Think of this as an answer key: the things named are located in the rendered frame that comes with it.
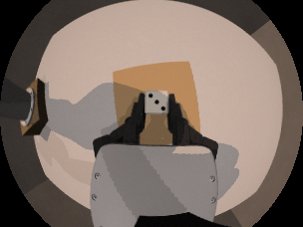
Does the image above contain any white die with black pips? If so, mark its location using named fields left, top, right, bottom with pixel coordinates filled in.
left=145, top=91, right=169, bottom=114

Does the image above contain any brown flat mat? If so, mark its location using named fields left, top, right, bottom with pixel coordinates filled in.
left=113, top=62, right=200, bottom=145

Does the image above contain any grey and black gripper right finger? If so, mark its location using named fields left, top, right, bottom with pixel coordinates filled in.
left=167, top=94, right=218, bottom=159

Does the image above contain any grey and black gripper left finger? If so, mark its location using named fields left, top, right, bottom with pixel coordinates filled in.
left=93, top=93, right=146, bottom=158

